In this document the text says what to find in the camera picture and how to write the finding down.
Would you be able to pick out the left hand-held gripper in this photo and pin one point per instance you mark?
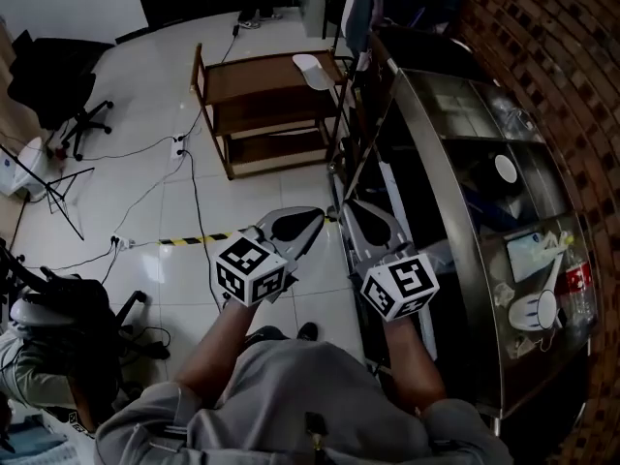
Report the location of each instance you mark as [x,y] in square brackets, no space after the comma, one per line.
[247,271]

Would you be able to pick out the black office chair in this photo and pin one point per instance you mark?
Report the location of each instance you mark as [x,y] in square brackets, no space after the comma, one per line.
[87,318]
[53,85]

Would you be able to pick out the grey garment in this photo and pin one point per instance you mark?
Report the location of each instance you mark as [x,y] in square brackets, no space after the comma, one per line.
[357,12]

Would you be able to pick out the person's left forearm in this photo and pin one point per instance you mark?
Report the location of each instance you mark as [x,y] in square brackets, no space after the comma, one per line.
[218,351]

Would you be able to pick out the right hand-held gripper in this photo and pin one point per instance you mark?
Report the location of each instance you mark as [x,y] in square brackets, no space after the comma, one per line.
[399,286]

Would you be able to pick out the yellow black floor tape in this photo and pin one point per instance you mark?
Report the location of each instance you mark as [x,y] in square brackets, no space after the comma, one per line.
[194,239]

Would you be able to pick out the wooden shelf table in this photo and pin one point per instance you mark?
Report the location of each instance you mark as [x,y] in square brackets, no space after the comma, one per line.
[257,78]

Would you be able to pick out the stainless steel counter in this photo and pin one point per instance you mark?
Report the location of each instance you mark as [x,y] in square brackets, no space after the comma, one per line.
[450,240]

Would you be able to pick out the blue cloth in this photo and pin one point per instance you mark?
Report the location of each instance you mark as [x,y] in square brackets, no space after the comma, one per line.
[489,206]

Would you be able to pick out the crumpled plastic bag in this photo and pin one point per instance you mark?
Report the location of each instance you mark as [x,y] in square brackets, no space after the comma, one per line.
[554,242]

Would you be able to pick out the person's grey shirt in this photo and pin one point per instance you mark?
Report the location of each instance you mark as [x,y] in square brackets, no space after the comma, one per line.
[300,395]

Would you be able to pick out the person's right forearm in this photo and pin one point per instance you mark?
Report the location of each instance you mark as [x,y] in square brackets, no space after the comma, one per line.
[414,361]

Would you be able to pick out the white plastic bin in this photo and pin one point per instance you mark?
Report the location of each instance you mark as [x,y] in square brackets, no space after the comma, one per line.
[26,167]

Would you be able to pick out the white round plate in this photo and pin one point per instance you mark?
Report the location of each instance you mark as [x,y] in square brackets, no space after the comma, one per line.
[505,168]

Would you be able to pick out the black clothes rack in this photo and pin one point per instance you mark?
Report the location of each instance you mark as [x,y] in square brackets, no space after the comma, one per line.
[350,71]

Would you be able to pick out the white power strip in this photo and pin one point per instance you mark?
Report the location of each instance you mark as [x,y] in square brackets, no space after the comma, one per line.
[178,144]
[122,241]

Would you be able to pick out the clear bottle red label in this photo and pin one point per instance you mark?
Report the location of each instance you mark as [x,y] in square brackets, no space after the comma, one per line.
[579,284]

